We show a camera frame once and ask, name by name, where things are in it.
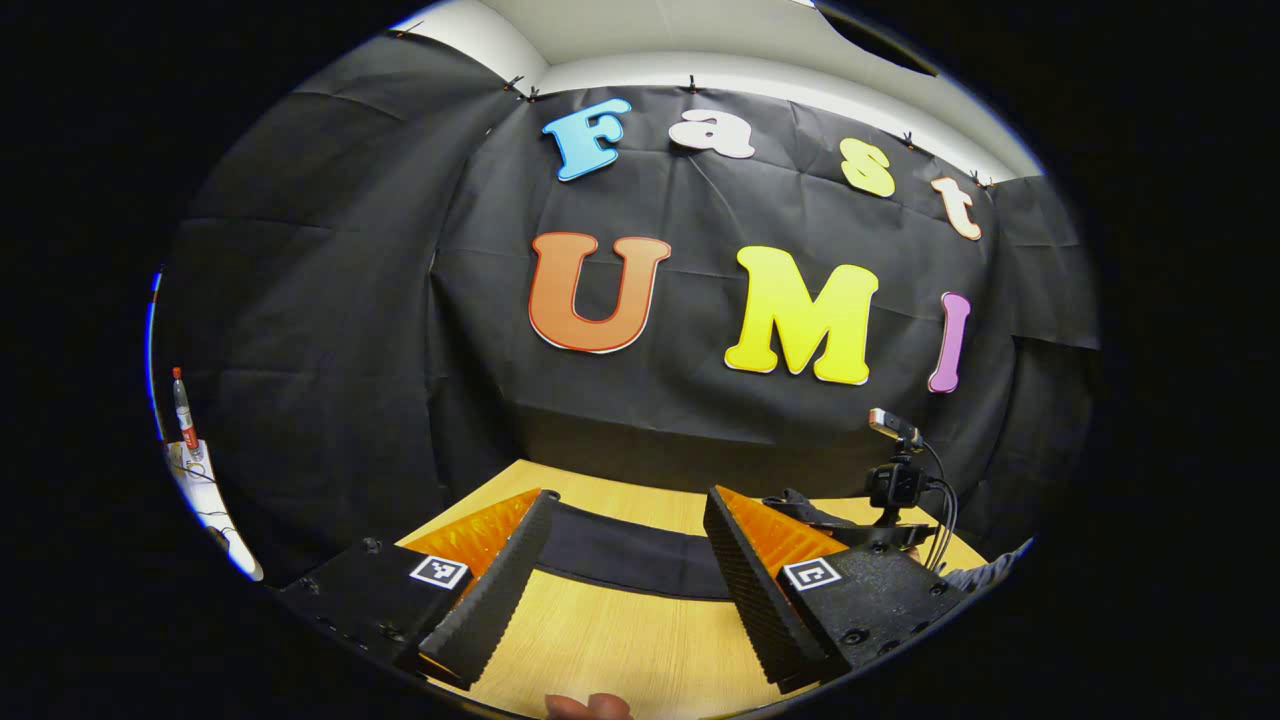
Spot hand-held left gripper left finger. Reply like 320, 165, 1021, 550
272, 487, 561, 691

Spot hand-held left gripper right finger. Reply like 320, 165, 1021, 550
702, 485, 969, 694

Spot black jeans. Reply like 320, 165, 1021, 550
535, 500, 736, 601

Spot black backdrop cloth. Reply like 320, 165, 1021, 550
150, 30, 1101, 586

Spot white side table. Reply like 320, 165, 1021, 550
163, 440, 266, 583

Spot red capped bottle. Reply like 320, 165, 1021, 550
170, 366, 203, 463

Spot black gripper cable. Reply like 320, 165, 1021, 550
918, 440, 961, 573

